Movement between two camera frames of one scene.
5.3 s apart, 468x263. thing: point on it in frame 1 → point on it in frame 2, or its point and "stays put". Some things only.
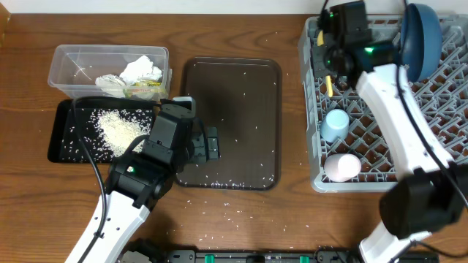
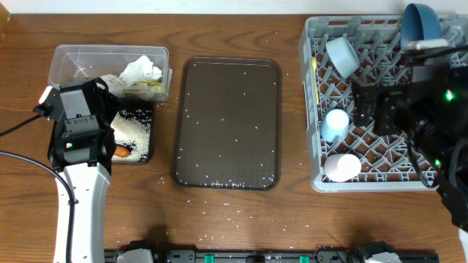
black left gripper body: x=210 y=143 → x=107 y=106
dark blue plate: x=422 y=41 stays put
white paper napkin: x=143 y=68 stays put
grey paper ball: x=112 y=85 stays put
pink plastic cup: x=341 y=167 stays put
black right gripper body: x=318 y=61 → x=364 y=106
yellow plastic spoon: x=320 y=42 → x=314 y=64
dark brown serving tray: x=242 y=98 stays put
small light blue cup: x=336 y=124 stays put
